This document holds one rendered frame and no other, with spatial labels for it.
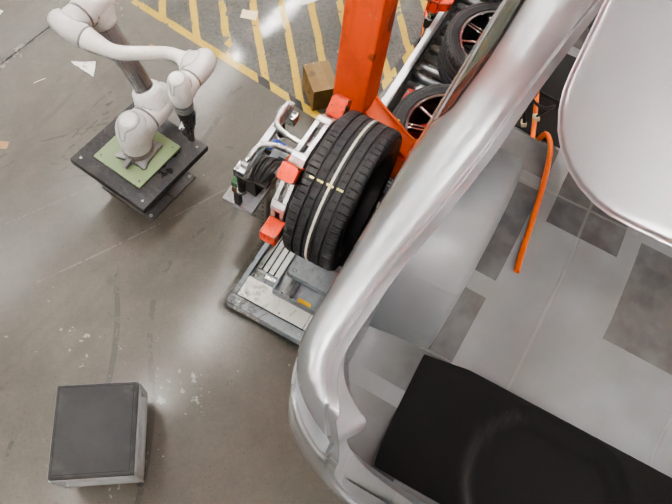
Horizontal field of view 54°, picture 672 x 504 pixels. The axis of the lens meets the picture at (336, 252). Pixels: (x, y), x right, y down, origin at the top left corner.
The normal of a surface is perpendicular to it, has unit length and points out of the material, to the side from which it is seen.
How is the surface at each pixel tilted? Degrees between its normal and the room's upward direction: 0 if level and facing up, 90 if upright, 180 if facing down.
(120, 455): 0
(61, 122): 0
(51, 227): 0
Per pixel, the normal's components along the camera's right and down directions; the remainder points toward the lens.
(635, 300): 0.07, -0.41
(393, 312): -0.42, 0.61
